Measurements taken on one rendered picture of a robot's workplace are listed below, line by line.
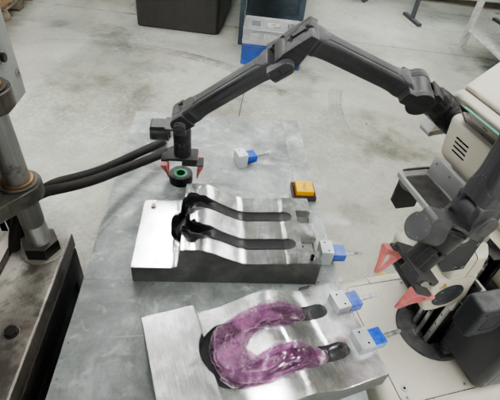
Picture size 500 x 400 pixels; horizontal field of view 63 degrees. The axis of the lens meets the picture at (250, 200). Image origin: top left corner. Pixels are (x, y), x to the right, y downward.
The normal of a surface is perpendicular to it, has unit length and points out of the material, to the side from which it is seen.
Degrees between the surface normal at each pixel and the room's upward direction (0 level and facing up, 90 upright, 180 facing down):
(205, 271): 90
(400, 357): 0
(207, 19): 90
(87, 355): 0
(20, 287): 0
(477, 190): 90
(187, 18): 90
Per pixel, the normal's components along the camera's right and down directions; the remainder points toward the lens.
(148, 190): 0.09, -0.74
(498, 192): 0.21, 0.49
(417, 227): -0.82, -0.25
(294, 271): 0.05, 0.67
